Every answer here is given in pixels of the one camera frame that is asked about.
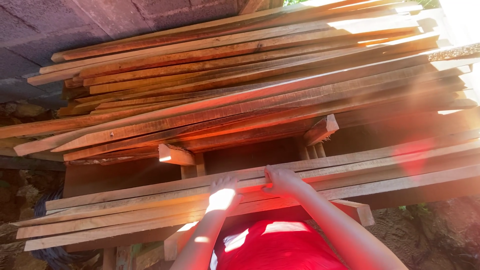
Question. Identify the person's right hand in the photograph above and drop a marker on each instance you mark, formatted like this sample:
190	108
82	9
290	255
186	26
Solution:
285	182

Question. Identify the person's left hand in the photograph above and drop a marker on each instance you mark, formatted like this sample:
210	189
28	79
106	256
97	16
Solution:
222	200

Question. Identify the person's left fingers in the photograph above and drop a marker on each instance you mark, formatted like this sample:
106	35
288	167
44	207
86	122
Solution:
224	182

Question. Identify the long light wooden plank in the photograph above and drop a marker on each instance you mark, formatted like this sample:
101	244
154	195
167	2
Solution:
157	193

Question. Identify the short wooden support block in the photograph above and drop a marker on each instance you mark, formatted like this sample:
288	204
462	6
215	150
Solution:
174	154
320	130

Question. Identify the person's red shirt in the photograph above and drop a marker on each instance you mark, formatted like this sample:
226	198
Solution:
277	247

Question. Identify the big pile of reddish timber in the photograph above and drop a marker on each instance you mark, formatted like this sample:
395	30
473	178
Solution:
232	75

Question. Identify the stack of pale wood boards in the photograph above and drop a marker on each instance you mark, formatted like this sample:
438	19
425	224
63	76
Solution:
112	221

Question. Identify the small green plant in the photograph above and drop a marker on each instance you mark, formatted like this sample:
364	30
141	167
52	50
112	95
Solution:
414	210

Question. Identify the wooden workbench frame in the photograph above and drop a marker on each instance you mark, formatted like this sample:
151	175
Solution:
123	176

